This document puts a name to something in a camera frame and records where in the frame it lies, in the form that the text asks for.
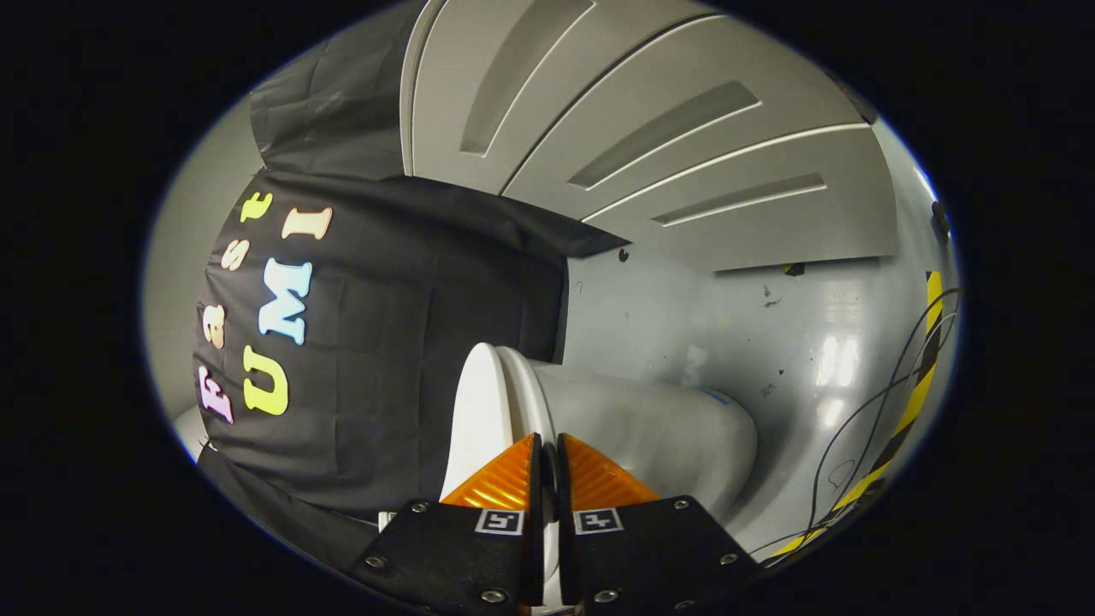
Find white toilet lid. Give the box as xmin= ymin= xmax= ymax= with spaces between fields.
xmin=439 ymin=342 xmax=561 ymax=610

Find yellow black striped floor tape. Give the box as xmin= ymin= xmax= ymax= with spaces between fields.
xmin=770 ymin=271 xmax=944 ymax=561

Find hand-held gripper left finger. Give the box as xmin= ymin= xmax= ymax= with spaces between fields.
xmin=349 ymin=432 xmax=546 ymax=615

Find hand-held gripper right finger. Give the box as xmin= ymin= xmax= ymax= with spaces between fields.
xmin=556 ymin=432 xmax=762 ymax=615

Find white toilet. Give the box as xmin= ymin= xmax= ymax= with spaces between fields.
xmin=496 ymin=346 xmax=759 ymax=523

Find black backdrop cloth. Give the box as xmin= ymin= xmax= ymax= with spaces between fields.
xmin=192 ymin=17 xmax=630 ymax=566

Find black floor cables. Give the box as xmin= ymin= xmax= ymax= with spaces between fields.
xmin=753 ymin=287 xmax=963 ymax=557

